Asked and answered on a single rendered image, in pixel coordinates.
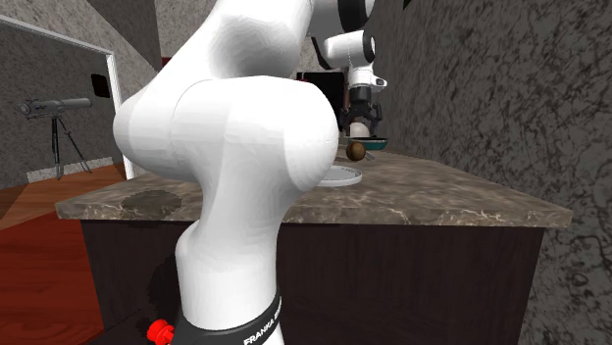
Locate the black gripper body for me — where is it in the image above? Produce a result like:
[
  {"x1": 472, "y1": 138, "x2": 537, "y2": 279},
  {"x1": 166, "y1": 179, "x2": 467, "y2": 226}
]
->
[{"x1": 342, "y1": 85, "x2": 380, "y2": 115}]

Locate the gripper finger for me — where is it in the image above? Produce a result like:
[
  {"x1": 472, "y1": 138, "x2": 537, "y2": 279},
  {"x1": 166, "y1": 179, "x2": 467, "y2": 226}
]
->
[
  {"x1": 365, "y1": 106, "x2": 384, "y2": 133},
  {"x1": 339, "y1": 108, "x2": 356, "y2": 133}
]

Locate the teal bowl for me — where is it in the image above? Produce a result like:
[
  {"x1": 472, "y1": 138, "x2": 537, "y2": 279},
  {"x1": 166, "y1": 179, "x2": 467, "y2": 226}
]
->
[{"x1": 339, "y1": 136, "x2": 390, "y2": 152}]

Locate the black appliance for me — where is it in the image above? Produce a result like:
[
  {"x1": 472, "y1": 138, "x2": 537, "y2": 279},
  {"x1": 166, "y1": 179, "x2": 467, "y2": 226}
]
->
[{"x1": 295, "y1": 70, "x2": 347, "y2": 131}]

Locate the brown round fruit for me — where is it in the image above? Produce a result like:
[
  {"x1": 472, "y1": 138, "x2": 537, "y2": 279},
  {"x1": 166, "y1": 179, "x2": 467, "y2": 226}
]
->
[{"x1": 345, "y1": 141, "x2": 368, "y2": 163}]

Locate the white plate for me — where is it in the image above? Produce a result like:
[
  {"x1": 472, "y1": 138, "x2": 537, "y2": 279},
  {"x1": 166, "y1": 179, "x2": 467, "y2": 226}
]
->
[{"x1": 317, "y1": 164, "x2": 364, "y2": 188}]

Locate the dark brown counter cabinet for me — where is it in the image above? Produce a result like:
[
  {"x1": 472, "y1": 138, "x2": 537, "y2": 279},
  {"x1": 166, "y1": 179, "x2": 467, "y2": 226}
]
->
[{"x1": 78, "y1": 219, "x2": 546, "y2": 345}]

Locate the grey telescope on tripod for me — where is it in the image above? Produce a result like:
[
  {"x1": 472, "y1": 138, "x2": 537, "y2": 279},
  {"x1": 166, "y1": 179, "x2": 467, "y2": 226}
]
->
[{"x1": 18, "y1": 97, "x2": 93, "y2": 181}]

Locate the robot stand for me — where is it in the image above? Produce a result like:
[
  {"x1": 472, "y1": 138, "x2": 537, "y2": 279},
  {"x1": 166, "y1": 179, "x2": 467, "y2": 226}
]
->
[{"x1": 87, "y1": 305, "x2": 182, "y2": 345}]

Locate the white door frame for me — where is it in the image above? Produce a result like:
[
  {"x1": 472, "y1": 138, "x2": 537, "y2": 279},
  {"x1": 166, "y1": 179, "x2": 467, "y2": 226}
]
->
[{"x1": 0, "y1": 14, "x2": 135, "y2": 181}]

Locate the black wall panel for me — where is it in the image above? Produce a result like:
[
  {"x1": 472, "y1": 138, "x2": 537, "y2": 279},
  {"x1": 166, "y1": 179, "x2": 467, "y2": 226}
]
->
[{"x1": 90, "y1": 73, "x2": 113, "y2": 100}]

